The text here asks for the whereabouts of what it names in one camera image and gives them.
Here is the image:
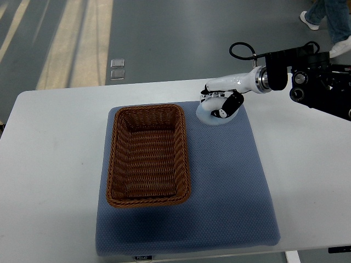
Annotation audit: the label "white sneaker right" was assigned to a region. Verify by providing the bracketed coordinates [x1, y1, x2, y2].
[329, 36, 351, 59]

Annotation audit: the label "metal floor plate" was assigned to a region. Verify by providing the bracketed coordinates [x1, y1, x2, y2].
[110, 69, 125, 80]
[110, 58, 125, 68]

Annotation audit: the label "black cable loop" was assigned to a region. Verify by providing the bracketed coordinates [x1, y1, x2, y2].
[229, 42, 267, 68]

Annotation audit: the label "white sneaker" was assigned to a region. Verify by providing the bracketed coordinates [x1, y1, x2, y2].
[329, 36, 351, 59]
[299, 11, 319, 31]

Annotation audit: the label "upper metal floor plate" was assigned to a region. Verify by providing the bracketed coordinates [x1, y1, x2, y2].
[110, 58, 125, 68]

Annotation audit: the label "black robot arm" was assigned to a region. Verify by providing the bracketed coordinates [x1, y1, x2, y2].
[263, 42, 350, 121]

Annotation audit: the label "white sneaker left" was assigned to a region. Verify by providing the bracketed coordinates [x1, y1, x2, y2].
[299, 11, 319, 31]

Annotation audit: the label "lower metal floor plate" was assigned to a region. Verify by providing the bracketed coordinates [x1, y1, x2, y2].
[110, 69, 125, 80]

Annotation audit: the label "person's legs in jeans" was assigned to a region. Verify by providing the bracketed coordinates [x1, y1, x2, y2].
[305, 0, 350, 44]

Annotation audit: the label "brown wicker basket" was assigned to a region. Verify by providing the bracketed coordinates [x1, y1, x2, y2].
[106, 104, 191, 208]

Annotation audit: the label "blue fabric mat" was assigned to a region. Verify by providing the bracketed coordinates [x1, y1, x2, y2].
[95, 101, 280, 256]

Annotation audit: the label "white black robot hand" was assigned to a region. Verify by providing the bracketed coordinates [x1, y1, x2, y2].
[200, 67, 268, 119]

